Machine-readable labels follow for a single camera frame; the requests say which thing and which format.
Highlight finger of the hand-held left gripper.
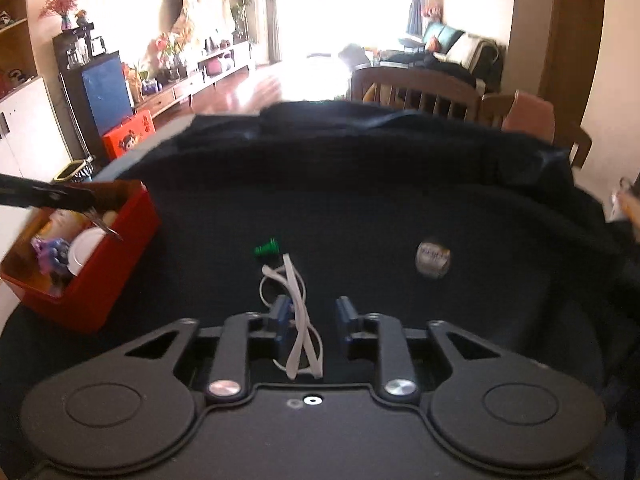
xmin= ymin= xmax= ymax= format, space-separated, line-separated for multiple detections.
xmin=0 ymin=175 xmax=96 ymax=211

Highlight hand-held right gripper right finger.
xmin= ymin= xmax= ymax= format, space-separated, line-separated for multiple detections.
xmin=336 ymin=297 xmax=503 ymax=402

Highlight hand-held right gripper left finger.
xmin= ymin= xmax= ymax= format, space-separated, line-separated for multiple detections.
xmin=125 ymin=298 xmax=293 ymax=401

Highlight white toy glasses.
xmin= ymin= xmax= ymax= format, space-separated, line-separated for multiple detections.
xmin=260 ymin=254 xmax=325 ymax=380

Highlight purple spiky toy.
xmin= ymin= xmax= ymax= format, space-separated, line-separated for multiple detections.
xmin=31 ymin=237 xmax=71 ymax=274

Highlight silver nail clipper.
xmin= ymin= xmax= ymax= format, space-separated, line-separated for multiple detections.
xmin=86 ymin=206 xmax=124 ymax=242

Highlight red tin box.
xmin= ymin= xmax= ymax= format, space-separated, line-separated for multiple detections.
xmin=0 ymin=180 xmax=162 ymax=333

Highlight trash bin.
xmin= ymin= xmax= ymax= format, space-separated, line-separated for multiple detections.
xmin=52 ymin=160 xmax=93 ymax=183

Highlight white storage cabinet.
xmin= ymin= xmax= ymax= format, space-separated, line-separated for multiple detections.
xmin=0 ymin=0 xmax=76 ymax=181

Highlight white round cup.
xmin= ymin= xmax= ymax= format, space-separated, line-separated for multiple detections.
xmin=67 ymin=227 xmax=108 ymax=276

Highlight red gift box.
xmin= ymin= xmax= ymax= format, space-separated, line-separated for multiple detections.
xmin=102 ymin=110 xmax=158 ymax=163

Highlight black cabinet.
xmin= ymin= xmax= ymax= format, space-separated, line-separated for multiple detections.
xmin=52 ymin=30 xmax=136 ymax=166

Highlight dark blue cloth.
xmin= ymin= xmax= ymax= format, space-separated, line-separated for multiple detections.
xmin=0 ymin=100 xmax=640 ymax=480

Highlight pink flowers in vase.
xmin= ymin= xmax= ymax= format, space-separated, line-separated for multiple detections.
xmin=40 ymin=0 xmax=81 ymax=31

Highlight wooden tv cabinet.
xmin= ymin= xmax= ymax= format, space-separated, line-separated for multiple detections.
xmin=127 ymin=40 xmax=256 ymax=116

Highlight wooden slatted chair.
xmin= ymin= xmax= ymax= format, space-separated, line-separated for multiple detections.
xmin=350 ymin=66 xmax=483 ymax=121

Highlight white bag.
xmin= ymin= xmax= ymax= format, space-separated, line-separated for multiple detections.
xmin=339 ymin=44 xmax=373 ymax=68

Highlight green potted plant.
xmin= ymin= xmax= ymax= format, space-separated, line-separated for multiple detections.
xmin=229 ymin=0 xmax=256 ymax=43

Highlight pink towel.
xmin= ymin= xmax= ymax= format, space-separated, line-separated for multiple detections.
xmin=501 ymin=90 xmax=556 ymax=143

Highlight white tower air conditioner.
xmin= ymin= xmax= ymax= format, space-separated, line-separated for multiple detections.
xmin=241 ymin=0 xmax=268 ymax=46

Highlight wooden chair with towel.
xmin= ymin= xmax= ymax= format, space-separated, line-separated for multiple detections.
xmin=477 ymin=92 xmax=593 ymax=170

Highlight sofa with cushions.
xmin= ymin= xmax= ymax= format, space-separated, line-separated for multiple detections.
xmin=380 ymin=22 xmax=503 ymax=93

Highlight orange white object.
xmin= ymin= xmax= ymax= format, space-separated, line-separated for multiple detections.
xmin=606 ymin=177 xmax=640 ymax=222

